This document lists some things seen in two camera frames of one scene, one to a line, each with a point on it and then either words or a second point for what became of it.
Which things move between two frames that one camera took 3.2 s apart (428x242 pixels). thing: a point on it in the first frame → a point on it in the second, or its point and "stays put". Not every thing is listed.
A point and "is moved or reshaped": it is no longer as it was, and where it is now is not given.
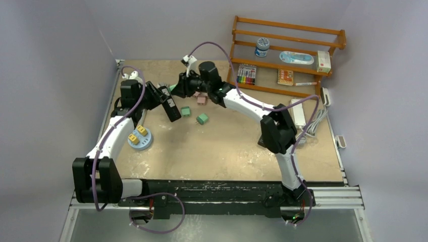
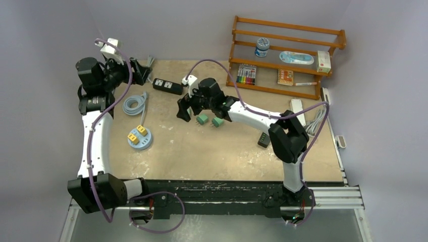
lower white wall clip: (340, 141) stays put
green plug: (202, 119) → (217, 121)
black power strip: (170, 104) is moved or reshaped
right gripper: (184, 89) → (184, 104)
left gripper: (156, 98) → (140, 73)
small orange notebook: (285, 77) stays put
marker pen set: (247, 74) stays put
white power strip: (297, 113) stays put
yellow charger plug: (142, 130) stays put
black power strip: (264, 140) stays put
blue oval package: (293, 57) stays put
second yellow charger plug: (134, 139) stays put
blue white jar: (262, 47) stays put
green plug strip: (170, 88) → (202, 119)
